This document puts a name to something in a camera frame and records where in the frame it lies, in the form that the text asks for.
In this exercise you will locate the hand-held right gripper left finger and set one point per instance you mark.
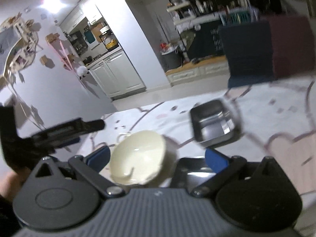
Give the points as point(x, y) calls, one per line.
point(98, 157)

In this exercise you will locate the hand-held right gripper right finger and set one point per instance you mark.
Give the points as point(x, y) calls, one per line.
point(217, 160)

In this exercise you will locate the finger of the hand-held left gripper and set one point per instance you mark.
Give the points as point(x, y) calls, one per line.
point(72, 142)
point(66, 130)

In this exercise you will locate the square steel bowl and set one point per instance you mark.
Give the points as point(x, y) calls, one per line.
point(192, 177)
point(213, 126)

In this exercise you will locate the person's left hand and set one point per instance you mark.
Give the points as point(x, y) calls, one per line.
point(11, 187)

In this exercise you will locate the bear printed tablecloth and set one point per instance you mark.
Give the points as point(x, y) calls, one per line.
point(271, 118)

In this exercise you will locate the white lower kitchen cabinet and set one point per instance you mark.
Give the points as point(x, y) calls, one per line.
point(116, 74)

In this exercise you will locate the white kitchen cabinet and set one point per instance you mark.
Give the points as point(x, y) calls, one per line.
point(116, 74)
point(79, 17)

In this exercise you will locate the wooden platform with drawers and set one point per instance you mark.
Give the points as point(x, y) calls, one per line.
point(197, 71)

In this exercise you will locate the teal hanging cloth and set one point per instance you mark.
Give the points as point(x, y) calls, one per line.
point(89, 36)

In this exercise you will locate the yellow pot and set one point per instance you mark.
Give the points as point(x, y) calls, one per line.
point(111, 44)

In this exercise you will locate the dark blue chair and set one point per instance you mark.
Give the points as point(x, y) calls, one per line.
point(246, 54)

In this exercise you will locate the grey trash bin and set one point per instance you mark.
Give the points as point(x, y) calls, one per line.
point(171, 59)

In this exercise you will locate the white upper kitchen cabinet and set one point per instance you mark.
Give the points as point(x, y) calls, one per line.
point(79, 17)

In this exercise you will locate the black lettered curtain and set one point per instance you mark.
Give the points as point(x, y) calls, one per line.
point(207, 39)

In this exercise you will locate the olive green hanging bag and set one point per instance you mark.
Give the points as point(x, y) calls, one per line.
point(189, 39)

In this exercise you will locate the ceiling light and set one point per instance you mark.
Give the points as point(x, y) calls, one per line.
point(52, 3)

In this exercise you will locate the maroon chair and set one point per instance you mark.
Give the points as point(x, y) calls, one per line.
point(291, 47)

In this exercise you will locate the white storage shelf rack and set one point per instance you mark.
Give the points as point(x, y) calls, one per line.
point(181, 11)

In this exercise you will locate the white fluffy wall ornament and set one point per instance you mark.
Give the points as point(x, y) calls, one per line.
point(82, 72)

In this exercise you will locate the wall photo display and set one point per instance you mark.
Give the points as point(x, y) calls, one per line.
point(19, 44)

